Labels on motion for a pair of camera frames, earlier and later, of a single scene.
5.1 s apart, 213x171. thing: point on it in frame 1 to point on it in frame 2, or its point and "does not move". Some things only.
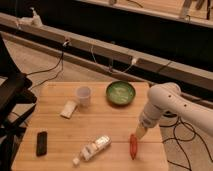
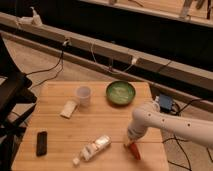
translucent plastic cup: (83, 94) does not move
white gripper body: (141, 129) to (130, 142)
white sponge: (68, 109) does not move
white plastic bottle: (90, 149) does not move
